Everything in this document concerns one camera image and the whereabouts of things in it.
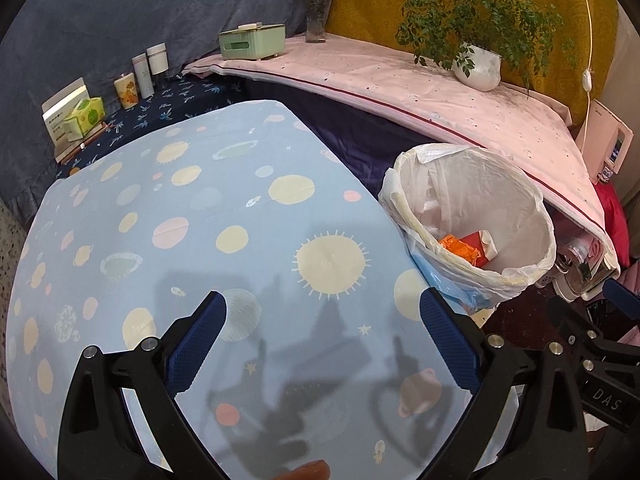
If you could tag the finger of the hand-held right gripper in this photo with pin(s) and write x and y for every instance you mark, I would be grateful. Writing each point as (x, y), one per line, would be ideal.
(622, 297)
(582, 330)

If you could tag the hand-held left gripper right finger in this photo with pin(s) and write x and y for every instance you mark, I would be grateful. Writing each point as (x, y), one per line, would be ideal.
(450, 345)

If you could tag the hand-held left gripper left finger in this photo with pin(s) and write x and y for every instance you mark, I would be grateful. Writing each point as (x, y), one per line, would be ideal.
(197, 345)

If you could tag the orange wrapper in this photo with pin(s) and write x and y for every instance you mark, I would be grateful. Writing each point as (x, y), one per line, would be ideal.
(460, 250)

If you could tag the trash bin with white liner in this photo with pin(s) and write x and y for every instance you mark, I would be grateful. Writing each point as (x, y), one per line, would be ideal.
(520, 230)

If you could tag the person's left hand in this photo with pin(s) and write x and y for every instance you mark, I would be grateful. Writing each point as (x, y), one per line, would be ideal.
(305, 472)

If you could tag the white small appliance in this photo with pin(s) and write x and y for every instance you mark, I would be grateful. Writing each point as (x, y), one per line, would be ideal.
(575, 280)

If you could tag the blue plastic bag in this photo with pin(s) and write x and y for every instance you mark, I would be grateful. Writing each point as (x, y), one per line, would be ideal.
(450, 285)

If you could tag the red cloth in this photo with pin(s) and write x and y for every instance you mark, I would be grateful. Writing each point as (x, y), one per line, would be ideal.
(615, 215)

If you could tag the light blue planet tablecloth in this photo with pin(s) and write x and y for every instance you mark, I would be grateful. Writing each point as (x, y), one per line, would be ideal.
(225, 200)

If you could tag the wooden tray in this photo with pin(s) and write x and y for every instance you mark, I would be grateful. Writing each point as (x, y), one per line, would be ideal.
(75, 152)

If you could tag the dark purple cloth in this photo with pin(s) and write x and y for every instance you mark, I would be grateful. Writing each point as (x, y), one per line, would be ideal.
(345, 135)

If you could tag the navy floral cloth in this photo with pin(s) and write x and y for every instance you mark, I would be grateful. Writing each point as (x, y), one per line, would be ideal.
(175, 102)

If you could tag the green tissue pack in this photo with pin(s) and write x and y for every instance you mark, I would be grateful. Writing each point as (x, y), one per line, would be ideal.
(84, 117)

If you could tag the pink dotted sheet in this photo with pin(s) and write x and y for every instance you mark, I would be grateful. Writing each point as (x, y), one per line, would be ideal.
(400, 90)

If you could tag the yellow printed can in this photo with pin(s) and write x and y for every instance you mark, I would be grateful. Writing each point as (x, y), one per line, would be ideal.
(125, 91)

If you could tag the white plant pot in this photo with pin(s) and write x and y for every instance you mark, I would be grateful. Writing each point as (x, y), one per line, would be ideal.
(477, 67)

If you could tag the grey tube bottle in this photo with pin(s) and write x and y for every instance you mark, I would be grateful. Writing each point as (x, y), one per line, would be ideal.
(143, 77)

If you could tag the white cardboard box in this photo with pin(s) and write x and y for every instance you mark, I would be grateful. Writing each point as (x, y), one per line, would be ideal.
(62, 105)

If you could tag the white jar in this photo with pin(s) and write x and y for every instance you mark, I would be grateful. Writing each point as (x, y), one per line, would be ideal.
(157, 60)

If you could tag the mint green tissue box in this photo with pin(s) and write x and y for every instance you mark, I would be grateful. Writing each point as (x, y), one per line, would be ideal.
(252, 42)

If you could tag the green leafy plant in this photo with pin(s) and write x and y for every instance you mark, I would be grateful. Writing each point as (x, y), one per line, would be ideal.
(470, 5)

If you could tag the clear glass vase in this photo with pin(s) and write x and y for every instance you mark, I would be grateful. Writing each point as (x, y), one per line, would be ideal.
(316, 27)

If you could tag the mustard yellow blanket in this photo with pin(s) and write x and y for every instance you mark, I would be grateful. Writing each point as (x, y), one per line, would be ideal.
(360, 10)

